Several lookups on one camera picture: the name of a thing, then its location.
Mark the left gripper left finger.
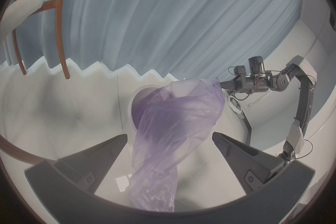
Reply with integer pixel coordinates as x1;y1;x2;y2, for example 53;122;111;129
56;134;128;193

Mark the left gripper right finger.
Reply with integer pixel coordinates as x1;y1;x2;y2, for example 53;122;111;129
212;131;286;194

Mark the purple plastic bag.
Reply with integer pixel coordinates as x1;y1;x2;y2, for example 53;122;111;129
128;77;227;213

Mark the white trash bin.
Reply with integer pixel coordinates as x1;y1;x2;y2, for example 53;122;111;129
127;83;164;135

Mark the pale blue curtain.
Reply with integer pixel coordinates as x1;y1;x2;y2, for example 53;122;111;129
4;0;307;80

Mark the white cushioned wooden chair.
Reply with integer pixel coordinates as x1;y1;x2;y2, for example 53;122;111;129
0;0;79;166

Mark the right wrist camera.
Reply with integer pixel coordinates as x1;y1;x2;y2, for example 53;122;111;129
234;65;248;78

